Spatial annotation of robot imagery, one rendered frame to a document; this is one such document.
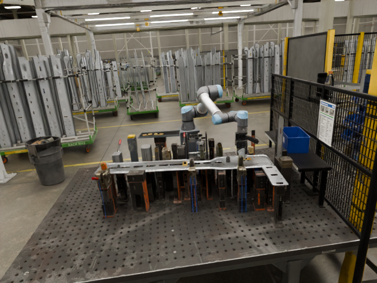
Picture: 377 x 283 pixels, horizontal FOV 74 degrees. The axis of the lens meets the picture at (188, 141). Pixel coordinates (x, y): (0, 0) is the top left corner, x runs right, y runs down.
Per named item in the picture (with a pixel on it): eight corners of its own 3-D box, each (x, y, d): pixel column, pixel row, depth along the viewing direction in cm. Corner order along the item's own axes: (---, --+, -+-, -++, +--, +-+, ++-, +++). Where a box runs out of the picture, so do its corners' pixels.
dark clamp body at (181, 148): (178, 190, 221) (174, 149, 209) (179, 182, 234) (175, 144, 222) (190, 189, 221) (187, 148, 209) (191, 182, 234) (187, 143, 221)
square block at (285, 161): (279, 204, 189) (281, 160, 178) (276, 199, 197) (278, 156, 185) (290, 204, 189) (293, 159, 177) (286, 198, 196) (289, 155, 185)
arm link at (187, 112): (180, 119, 259) (179, 106, 254) (192, 117, 263) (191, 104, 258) (183, 121, 248) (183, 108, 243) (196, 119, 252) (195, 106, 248)
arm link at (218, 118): (192, 85, 213) (216, 116, 178) (203, 83, 216) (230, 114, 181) (191, 97, 220) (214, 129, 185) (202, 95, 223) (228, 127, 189)
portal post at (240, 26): (241, 90, 1279) (240, 19, 1174) (235, 88, 1364) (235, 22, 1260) (248, 89, 1282) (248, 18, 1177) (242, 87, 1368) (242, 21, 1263)
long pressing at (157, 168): (91, 176, 191) (91, 174, 191) (101, 164, 213) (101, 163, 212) (275, 167, 185) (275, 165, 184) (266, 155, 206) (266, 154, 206)
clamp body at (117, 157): (115, 194, 222) (109, 155, 210) (119, 187, 233) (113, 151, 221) (126, 193, 222) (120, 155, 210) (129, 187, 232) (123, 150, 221)
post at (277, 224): (275, 228, 165) (276, 188, 155) (270, 217, 175) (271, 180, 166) (285, 227, 164) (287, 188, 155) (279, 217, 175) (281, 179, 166)
